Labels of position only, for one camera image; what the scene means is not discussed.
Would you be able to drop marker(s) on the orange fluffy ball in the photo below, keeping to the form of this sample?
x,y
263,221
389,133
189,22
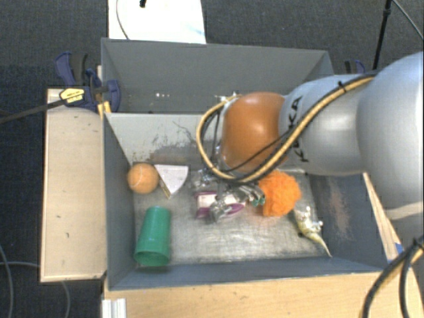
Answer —
x,y
280,194

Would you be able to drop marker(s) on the pale toy lizard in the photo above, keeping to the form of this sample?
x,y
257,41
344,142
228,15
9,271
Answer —
x,y
309,227

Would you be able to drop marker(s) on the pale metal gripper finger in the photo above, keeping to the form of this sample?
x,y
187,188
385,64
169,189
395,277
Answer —
x,y
203,179
219,212

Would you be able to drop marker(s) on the grey metal bin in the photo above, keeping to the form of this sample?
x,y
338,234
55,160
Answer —
x,y
232,243

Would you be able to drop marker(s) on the purple and white packet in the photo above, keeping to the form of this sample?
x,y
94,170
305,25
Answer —
x,y
202,202

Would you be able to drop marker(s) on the green plastic cup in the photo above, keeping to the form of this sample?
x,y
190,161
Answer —
x,y
153,235

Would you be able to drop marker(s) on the white wedge block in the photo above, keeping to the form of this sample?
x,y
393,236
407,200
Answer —
x,y
172,177

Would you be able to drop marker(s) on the pale wood board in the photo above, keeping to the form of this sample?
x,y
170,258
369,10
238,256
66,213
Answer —
x,y
73,194

